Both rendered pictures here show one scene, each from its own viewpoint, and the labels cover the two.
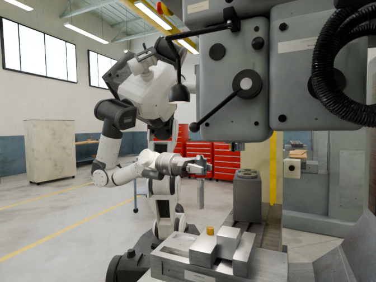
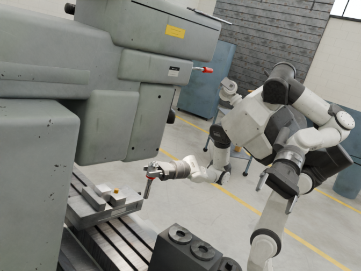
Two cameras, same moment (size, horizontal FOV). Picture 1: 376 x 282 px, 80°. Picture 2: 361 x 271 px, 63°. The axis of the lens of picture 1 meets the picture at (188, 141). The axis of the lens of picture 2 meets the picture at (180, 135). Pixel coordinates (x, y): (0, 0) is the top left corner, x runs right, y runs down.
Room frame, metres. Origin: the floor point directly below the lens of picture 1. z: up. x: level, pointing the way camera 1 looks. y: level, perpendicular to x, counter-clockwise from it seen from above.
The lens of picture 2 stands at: (1.14, -1.19, 1.81)
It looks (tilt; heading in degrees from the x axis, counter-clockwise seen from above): 18 degrees down; 104
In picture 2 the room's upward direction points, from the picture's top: 16 degrees clockwise
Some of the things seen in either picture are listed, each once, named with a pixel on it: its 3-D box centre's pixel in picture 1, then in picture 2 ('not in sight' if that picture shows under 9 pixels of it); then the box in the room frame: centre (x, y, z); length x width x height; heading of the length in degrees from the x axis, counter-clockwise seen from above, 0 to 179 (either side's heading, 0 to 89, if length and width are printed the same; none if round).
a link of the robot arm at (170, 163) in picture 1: (179, 165); (168, 170); (0.82, 0.03, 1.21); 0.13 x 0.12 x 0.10; 141
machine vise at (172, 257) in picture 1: (218, 258); (106, 201); (0.60, -0.08, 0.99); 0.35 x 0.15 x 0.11; 66
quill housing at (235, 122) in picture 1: (238, 87); (135, 115); (0.68, -0.15, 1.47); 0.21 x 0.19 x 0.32; 156
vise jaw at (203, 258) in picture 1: (208, 244); (112, 193); (0.61, -0.05, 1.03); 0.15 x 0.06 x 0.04; 156
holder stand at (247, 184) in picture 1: (247, 192); (184, 262); (1.06, -0.28, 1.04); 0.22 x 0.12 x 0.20; 164
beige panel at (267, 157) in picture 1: (261, 145); not in sight; (2.32, -0.76, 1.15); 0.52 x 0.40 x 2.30; 66
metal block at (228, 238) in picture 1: (229, 242); (102, 193); (0.58, -0.11, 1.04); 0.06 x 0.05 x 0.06; 156
